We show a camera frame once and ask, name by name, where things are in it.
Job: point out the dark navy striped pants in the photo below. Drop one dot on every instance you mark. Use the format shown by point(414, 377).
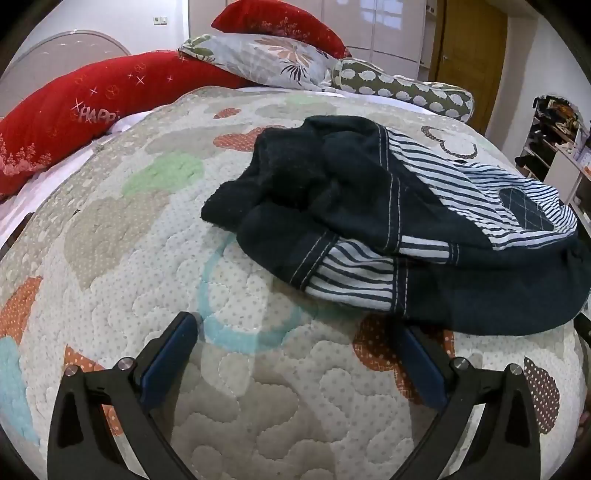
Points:
point(351, 184)

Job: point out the heart patterned quilt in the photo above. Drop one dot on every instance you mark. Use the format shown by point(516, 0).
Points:
point(138, 258)

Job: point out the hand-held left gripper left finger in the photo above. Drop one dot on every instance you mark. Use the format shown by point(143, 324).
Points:
point(168, 360)

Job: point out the white shoe rack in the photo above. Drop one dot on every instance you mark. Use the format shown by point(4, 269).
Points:
point(558, 161)

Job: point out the long red pillow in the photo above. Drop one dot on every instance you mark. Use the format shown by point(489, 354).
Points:
point(69, 115)

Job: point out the green dotted bolster pillow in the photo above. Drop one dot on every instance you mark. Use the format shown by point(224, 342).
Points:
point(415, 92)

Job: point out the glossy beige wardrobe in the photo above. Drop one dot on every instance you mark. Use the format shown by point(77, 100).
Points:
point(392, 27)

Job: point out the wooden door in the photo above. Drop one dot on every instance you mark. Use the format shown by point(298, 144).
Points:
point(471, 46)

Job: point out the grey leaf print pillow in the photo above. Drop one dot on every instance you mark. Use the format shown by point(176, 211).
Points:
point(268, 55)

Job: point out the white bed sheet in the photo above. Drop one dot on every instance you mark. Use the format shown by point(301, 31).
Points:
point(41, 184)

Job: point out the round grey headboard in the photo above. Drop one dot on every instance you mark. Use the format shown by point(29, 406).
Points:
point(69, 46)

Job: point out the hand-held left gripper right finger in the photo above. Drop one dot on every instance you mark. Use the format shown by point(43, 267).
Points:
point(422, 364)

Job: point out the red floral pillow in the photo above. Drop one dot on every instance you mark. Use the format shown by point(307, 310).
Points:
point(277, 18)

